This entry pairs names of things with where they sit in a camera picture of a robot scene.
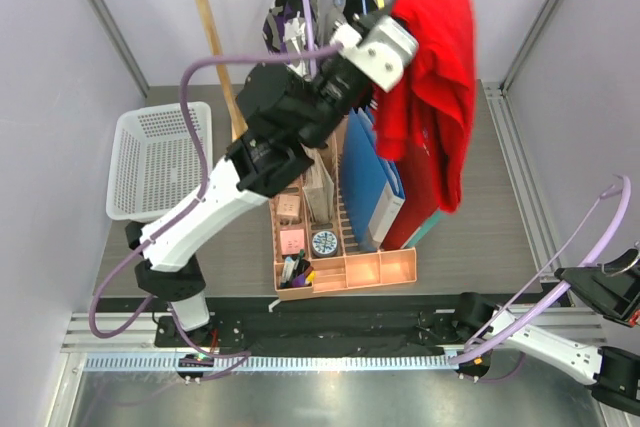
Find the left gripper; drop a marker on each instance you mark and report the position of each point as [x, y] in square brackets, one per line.
[362, 25]

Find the red trousers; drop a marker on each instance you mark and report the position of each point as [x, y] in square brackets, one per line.
[433, 105]

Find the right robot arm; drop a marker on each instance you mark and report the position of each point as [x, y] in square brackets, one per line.
[610, 373]

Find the grey garment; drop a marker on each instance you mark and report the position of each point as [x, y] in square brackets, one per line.
[333, 20]

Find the purple camouflage garment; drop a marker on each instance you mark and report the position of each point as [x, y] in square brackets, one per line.
[284, 27]

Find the red file folder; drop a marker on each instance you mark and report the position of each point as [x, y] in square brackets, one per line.
[420, 198]

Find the blue file folder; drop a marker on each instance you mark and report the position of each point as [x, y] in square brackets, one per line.
[371, 188]

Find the beige book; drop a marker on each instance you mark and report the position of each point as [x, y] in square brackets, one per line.
[318, 188]

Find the pink socket cube upper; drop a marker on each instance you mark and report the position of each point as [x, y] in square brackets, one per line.
[288, 207]

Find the pink socket cube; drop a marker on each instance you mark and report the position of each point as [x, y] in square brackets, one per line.
[291, 241]
[288, 207]

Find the teal folder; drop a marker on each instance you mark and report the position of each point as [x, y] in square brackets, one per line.
[425, 228]

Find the round patterned tin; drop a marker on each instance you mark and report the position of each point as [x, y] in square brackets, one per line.
[324, 244]

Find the pink desk organizer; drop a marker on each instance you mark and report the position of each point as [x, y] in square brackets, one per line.
[351, 270]

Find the pink socket cube lower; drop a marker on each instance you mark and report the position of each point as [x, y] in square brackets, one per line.
[291, 241]

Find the pens in organizer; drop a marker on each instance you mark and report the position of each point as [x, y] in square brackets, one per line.
[297, 271]

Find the white plastic basket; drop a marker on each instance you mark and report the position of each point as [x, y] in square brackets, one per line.
[154, 164]

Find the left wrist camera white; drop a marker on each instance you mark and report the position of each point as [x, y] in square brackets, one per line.
[406, 47]

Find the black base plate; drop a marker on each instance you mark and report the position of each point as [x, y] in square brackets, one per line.
[330, 327]

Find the white slotted cable duct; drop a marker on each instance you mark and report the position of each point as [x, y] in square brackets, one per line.
[183, 362]

